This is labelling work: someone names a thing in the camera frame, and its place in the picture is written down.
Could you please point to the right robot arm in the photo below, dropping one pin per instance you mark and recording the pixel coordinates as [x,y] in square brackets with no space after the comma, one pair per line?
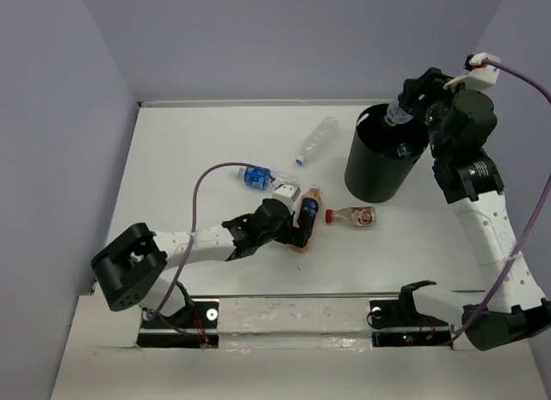
[460,117]

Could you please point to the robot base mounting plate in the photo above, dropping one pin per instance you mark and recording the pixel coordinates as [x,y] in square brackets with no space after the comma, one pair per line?
[293,322]

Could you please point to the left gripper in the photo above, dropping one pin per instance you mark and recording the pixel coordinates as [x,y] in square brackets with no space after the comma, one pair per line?
[291,235]

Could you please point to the clear bottle blue cap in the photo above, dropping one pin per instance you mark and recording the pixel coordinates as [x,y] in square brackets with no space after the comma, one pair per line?
[318,141]

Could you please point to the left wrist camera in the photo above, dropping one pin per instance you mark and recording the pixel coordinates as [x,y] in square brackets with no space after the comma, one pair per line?
[287,193]

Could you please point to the small bottle red cap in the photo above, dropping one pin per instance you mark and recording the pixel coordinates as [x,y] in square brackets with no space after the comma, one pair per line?
[356,216]

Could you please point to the small bottle pepsi label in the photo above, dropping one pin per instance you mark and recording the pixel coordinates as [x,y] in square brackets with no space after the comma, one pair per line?
[397,113]

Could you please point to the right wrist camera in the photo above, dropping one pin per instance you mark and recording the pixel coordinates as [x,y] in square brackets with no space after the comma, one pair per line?
[481,74]

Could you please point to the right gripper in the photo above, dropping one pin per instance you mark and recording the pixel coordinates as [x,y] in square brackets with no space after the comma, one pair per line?
[430,83]

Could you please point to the clear bottle blue label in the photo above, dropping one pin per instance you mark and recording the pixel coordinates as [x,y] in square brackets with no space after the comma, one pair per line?
[264,179]

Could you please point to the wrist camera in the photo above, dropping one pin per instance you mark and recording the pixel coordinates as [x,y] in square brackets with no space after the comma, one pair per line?
[481,74]
[287,193]

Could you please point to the black cylindrical bin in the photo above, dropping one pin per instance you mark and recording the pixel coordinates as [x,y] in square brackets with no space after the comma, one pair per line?
[373,172]

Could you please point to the clear crushed bottle white cap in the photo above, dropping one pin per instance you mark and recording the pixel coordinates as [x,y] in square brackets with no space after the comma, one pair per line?
[405,150]

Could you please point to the orange juice bottle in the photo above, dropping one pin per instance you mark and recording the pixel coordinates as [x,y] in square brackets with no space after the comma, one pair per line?
[310,203]

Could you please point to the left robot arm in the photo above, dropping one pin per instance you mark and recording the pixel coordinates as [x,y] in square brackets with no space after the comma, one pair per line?
[128,270]

